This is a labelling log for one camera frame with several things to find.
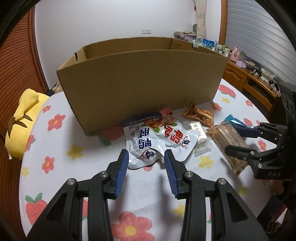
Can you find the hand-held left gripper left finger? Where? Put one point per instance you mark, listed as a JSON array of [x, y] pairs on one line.
[[121, 173]]

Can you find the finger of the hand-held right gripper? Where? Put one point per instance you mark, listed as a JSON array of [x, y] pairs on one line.
[[245, 132], [238, 151]]

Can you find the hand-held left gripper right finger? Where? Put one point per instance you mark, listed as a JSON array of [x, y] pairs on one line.
[[171, 176]]

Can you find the teal candy wrapper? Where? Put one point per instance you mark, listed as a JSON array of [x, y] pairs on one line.
[[233, 121]]

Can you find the clear sandwich cake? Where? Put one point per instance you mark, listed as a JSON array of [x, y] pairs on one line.
[[222, 139]]

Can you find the white packet blue print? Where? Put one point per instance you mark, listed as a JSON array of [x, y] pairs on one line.
[[141, 143]]

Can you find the white packet red print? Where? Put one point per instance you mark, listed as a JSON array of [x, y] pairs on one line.
[[178, 139]]

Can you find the white nougat bar clear wrapper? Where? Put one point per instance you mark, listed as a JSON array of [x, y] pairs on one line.
[[201, 139]]

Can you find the brown candy wrapper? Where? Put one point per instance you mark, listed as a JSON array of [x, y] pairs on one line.
[[198, 114]]

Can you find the navy snack packet food photo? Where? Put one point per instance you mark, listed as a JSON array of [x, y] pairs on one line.
[[148, 120]]

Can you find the brown cardboard box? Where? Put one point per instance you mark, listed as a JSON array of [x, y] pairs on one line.
[[143, 88]]

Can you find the wooden sideboard cabinet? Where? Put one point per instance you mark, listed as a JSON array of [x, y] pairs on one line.
[[235, 74]]

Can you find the purple object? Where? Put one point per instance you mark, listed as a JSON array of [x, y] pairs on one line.
[[241, 64]]

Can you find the pink bottle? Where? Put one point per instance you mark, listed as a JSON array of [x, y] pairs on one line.
[[235, 54]]

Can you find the grey window blind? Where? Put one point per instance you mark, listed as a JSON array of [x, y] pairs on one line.
[[254, 39]]

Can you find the group of small bottles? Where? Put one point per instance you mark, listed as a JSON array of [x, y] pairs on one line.
[[222, 49]]

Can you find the yellow plush toy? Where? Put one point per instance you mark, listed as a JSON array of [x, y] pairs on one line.
[[20, 122]]

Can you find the pile of floral cloth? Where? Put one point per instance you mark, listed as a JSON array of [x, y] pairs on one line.
[[185, 34]]

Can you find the floral beige curtain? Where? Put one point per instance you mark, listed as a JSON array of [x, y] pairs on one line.
[[200, 20]]

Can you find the brown slatted wooden wardrobe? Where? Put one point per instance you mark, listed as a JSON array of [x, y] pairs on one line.
[[20, 58]]

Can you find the wooden window frame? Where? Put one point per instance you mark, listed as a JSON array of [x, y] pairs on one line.
[[223, 23]]

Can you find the white wall socket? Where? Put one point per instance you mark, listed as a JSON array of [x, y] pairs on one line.
[[146, 31]]

